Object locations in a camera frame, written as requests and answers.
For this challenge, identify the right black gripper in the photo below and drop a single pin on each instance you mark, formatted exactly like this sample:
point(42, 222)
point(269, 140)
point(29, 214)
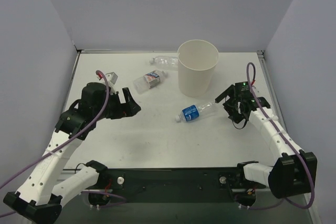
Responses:
point(230, 100)

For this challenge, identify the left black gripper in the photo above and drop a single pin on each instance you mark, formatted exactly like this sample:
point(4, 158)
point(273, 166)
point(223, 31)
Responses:
point(122, 106)

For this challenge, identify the red white label bottle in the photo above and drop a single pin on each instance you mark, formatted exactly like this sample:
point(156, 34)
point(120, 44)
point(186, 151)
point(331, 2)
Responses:
point(149, 80)

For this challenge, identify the blue label plastic bottle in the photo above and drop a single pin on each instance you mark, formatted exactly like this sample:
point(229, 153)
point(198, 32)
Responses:
point(196, 111)

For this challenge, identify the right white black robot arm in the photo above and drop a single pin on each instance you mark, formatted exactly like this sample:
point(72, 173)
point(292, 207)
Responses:
point(294, 170)

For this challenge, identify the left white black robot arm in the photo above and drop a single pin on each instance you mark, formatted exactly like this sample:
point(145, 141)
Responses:
point(40, 199)

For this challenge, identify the white paper bin cup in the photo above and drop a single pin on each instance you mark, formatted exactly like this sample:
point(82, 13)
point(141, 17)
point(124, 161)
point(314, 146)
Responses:
point(197, 60)

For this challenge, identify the clear unlabelled plastic bottle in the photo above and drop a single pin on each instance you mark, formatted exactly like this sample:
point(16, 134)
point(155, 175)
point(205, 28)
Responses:
point(165, 62)

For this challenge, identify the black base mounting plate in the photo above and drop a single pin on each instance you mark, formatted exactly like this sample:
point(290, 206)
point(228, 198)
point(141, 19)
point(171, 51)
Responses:
point(176, 185)

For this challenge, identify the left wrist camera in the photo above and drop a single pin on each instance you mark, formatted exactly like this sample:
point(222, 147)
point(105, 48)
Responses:
point(111, 80)

